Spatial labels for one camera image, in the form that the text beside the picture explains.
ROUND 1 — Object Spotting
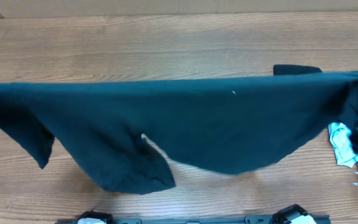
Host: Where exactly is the dark green t-shirt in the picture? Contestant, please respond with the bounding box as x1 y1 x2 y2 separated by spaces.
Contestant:
0 72 358 194

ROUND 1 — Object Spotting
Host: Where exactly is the black garment in pile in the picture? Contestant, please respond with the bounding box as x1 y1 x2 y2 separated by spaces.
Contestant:
273 65 322 76

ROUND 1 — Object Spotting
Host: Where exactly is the light blue garment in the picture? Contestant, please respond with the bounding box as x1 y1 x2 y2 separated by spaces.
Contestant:
328 123 358 186

